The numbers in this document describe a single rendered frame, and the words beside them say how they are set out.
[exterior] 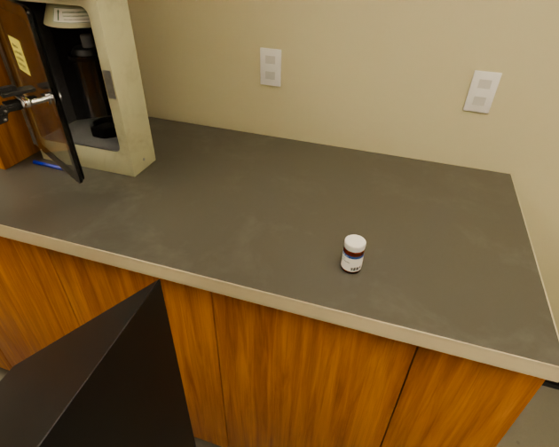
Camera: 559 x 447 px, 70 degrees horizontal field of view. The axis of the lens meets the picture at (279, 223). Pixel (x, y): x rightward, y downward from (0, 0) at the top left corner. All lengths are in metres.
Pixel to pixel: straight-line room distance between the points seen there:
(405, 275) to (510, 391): 0.30
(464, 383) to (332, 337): 0.28
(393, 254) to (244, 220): 0.36
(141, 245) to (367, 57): 0.83
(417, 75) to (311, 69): 0.31
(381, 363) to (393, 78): 0.81
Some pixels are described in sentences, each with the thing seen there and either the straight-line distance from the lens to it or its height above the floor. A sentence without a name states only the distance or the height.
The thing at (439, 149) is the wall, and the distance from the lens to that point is 1.39.
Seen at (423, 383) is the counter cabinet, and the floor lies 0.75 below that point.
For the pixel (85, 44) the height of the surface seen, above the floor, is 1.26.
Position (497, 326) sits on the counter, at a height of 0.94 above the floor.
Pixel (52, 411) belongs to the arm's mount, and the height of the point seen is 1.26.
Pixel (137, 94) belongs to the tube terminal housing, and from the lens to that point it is 1.20.
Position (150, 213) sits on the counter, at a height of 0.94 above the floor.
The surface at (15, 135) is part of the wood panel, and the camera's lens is 1.42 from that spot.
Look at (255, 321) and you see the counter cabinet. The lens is 0.94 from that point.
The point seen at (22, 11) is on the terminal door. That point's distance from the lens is 1.02.
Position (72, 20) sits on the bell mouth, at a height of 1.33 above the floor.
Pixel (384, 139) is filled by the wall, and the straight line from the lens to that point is 1.38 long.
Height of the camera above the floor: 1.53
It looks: 37 degrees down
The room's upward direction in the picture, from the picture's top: 2 degrees clockwise
